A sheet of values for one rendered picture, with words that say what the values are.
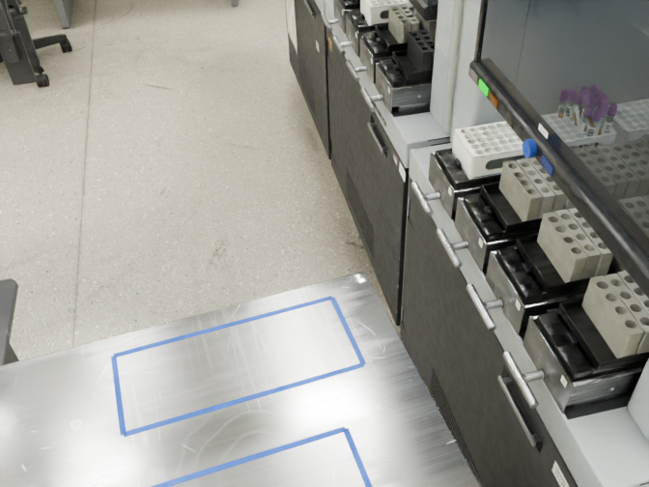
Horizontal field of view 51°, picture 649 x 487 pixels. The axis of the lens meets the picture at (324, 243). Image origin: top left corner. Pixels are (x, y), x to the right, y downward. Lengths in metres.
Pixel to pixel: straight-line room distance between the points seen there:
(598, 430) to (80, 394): 0.74
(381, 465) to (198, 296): 1.46
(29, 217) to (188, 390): 1.88
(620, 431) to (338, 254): 1.44
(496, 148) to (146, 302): 1.34
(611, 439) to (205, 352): 0.60
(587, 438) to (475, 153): 0.55
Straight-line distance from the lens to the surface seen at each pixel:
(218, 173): 2.77
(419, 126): 1.62
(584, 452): 1.06
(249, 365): 1.00
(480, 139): 1.36
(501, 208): 1.26
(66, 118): 3.34
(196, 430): 0.95
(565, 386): 1.04
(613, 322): 1.04
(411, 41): 1.69
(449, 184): 1.32
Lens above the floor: 1.60
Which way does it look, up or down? 42 degrees down
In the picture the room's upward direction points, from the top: 3 degrees counter-clockwise
